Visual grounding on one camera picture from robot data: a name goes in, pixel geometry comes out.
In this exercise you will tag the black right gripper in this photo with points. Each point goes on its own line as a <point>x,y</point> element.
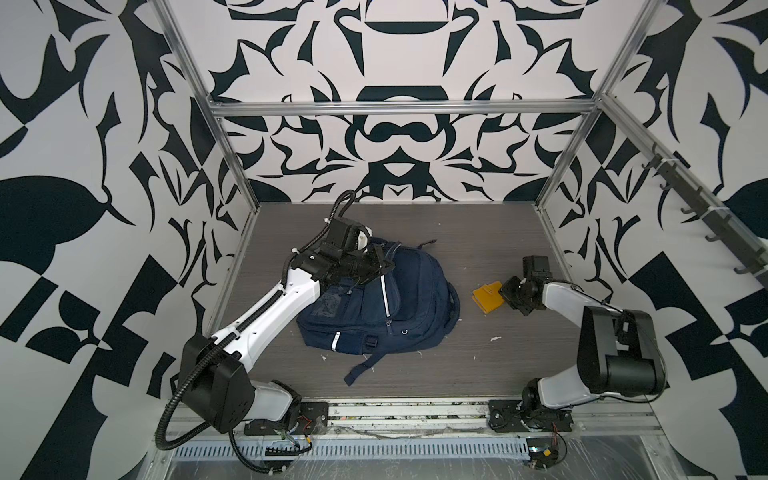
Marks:
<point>507,290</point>

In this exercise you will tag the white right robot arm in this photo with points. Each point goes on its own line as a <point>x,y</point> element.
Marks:
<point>618,356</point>

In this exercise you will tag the grey wall hook rack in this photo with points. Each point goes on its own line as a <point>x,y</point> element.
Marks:
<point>701,204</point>

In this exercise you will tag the navy blue backpack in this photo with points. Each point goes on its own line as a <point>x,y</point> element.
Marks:
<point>409,309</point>

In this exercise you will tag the white slotted cable duct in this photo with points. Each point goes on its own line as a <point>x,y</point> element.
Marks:
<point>508,448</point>

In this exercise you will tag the small green circuit board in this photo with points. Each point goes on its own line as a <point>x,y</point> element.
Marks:
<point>546,453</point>

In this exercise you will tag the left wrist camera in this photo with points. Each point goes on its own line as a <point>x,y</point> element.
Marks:
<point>363,238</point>

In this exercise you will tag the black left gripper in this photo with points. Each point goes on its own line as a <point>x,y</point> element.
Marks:
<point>377,257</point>

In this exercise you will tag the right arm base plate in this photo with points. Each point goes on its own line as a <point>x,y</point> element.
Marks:
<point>516,416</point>

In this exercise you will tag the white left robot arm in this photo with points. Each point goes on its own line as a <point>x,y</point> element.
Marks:
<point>214,377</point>

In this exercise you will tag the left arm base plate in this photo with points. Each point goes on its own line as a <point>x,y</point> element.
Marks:
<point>301,419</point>

